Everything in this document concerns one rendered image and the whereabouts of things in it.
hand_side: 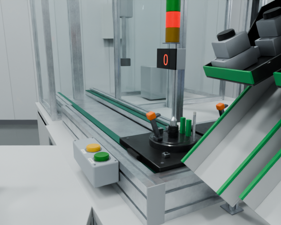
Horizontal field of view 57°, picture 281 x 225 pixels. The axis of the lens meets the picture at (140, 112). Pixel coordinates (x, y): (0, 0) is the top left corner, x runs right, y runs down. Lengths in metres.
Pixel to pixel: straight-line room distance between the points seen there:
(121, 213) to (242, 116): 0.36
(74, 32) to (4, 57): 3.07
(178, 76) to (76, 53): 0.89
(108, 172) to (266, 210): 0.38
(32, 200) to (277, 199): 0.57
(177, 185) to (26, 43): 4.10
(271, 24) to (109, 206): 0.53
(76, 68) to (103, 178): 1.11
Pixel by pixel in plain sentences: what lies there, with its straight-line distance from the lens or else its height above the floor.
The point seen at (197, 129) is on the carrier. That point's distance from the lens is 0.91.
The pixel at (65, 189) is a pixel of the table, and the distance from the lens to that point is 0.78.
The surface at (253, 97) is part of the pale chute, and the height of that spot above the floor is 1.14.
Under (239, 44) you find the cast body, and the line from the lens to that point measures 0.48.
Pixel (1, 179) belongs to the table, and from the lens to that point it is 0.91.
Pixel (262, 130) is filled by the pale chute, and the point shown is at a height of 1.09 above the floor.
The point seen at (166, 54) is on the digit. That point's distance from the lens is 0.93.
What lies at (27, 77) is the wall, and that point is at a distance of 4.56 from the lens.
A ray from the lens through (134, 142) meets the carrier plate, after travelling 0.77.
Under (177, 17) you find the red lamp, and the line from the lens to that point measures 0.93.
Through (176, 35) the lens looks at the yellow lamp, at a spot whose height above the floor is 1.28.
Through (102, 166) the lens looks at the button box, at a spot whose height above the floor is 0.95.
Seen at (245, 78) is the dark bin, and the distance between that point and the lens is 0.43.
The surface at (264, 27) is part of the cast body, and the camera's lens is 0.52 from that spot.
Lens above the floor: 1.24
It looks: 14 degrees down
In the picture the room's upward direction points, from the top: straight up
